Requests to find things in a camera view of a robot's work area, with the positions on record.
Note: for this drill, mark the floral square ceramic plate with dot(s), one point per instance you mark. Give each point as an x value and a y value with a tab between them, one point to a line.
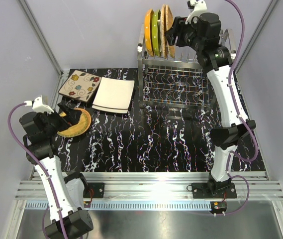
80	86

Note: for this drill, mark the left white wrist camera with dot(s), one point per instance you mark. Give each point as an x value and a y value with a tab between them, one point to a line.
39	105

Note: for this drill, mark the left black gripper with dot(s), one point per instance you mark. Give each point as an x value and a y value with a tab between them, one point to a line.
73	116

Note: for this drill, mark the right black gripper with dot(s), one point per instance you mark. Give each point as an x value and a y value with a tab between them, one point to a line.
180	26

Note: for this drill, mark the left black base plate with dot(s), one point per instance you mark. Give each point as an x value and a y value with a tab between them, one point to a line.
94	189

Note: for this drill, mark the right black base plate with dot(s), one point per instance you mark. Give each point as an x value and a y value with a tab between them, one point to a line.
201	191

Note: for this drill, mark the steel two-tier dish rack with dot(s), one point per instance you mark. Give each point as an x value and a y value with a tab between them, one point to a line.
177	82

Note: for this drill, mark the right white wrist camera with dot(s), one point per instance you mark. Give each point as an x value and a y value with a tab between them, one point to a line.
197	7

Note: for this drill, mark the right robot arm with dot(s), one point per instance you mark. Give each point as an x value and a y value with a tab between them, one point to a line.
203	36

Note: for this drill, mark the left aluminium frame post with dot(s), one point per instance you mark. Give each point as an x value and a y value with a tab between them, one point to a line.
39	34

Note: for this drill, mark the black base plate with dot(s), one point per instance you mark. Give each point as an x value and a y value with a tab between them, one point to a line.
201	191
94	189

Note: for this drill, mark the green dotted plate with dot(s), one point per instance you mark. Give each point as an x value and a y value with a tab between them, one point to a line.
156	39

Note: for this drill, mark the large woven wicker plate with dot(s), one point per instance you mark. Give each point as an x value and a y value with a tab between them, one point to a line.
169	23

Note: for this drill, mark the white black-rimmed square plate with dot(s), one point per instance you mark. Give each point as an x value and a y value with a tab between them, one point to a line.
114	93

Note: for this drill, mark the right aluminium frame post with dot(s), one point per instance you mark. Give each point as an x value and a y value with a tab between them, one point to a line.
259	29

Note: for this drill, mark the aluminium mounting rail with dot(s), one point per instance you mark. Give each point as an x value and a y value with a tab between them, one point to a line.
163	188

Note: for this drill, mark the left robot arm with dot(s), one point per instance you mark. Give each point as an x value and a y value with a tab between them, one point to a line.
68	217

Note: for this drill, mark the orange octagonal plate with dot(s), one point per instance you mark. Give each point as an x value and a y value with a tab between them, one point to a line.
147	32

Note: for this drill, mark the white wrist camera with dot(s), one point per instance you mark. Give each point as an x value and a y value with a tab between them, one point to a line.
197	7
39	105

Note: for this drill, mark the orange wicker plate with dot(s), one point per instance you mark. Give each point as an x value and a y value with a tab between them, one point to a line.
87	122

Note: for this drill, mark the green wicker plate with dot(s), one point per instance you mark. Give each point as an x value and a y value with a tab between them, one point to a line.
77	127

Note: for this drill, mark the aluminium frame post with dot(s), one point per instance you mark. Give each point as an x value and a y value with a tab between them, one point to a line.
39	34
259	29

